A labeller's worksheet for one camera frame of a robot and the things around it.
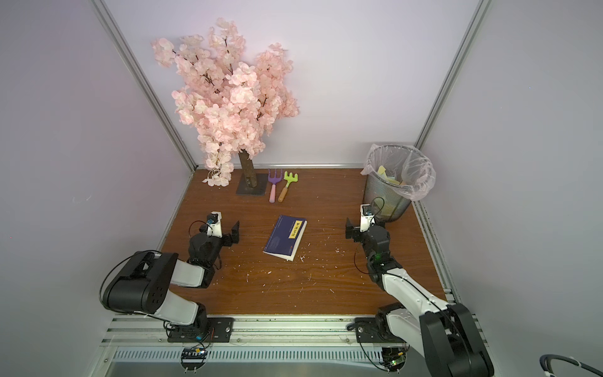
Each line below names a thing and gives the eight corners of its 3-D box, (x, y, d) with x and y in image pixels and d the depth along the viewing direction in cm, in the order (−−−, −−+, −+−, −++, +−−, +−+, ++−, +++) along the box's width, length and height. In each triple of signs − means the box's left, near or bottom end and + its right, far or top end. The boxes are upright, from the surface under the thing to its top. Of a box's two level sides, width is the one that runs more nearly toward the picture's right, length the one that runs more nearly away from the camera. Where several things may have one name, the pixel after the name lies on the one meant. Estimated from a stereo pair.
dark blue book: (263, 253, 92) (262, 249, 90) (280, 216, 103) (279, 212, 101) (293, 262, 90) (292, 258, 87) (307, 223, 101) (307, 219, 98)
